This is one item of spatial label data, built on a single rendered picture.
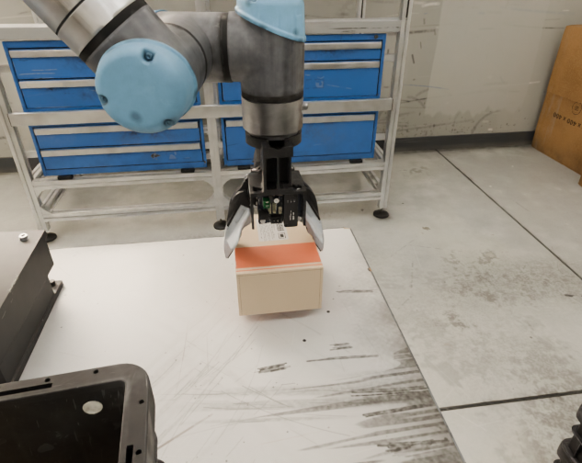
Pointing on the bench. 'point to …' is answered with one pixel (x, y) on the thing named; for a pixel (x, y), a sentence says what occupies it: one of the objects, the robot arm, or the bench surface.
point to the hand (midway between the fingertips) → (274, 251)
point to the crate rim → (138, 412)
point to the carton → (277, 269)
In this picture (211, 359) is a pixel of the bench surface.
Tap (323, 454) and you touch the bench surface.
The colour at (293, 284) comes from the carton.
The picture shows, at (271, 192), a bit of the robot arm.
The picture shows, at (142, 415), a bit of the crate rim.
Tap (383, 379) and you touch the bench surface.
